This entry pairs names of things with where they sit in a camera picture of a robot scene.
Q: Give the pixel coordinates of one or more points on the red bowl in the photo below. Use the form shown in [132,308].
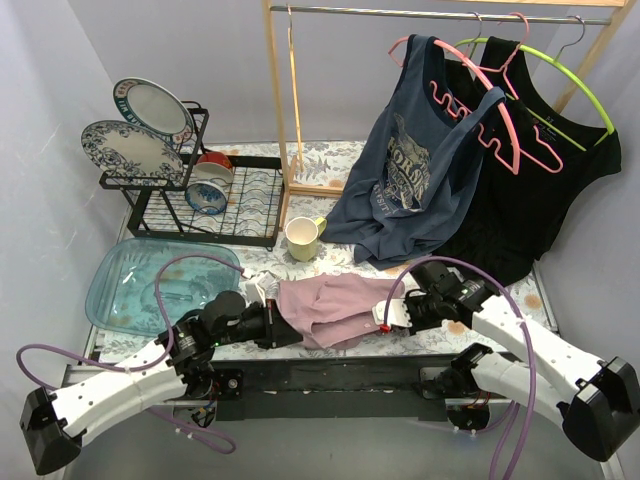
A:
[214,166]

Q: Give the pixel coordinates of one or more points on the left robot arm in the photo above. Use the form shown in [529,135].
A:
[178,363]

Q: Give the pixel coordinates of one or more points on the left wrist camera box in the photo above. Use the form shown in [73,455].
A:
[261,287]

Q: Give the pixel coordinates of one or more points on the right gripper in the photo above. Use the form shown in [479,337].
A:
[410,310]

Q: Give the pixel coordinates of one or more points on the wooden clothes rack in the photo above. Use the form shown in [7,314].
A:
[289,166]

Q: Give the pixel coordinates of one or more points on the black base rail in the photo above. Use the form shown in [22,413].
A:
[339,387]

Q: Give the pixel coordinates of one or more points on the blue floral bowl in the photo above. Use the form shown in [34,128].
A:
[206,197]

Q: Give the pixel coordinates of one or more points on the floral table cloth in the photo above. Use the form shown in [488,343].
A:
[113,347]

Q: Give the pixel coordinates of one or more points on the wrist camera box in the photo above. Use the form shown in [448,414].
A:
[390,315]
[261,287]

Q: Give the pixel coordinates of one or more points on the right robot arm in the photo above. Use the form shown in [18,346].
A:
[595,402]

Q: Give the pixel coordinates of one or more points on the pink tank top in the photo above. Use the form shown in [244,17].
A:
[332,311]

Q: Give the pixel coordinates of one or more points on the black tank top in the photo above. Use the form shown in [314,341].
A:
[514,218]

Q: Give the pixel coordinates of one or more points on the black dish rack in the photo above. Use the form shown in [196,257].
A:
[244,210]

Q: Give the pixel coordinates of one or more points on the green rimmed plate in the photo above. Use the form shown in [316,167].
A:
[148,104]

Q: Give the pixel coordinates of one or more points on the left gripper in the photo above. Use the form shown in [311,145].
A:
[273,325]

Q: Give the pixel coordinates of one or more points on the yellow hanger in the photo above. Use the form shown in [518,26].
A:
[294,88]

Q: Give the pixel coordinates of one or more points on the green hanger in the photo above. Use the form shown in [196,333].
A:
[610,129]

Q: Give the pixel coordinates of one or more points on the blue floral plate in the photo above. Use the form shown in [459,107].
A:
[132,155]

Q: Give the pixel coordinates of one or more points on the blue printed tank top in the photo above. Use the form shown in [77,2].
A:
[413,183]

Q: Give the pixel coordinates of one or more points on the yellow green mug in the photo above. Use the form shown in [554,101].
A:
[302,236]

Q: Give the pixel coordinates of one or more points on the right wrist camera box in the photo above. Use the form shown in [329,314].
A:
[390,315]

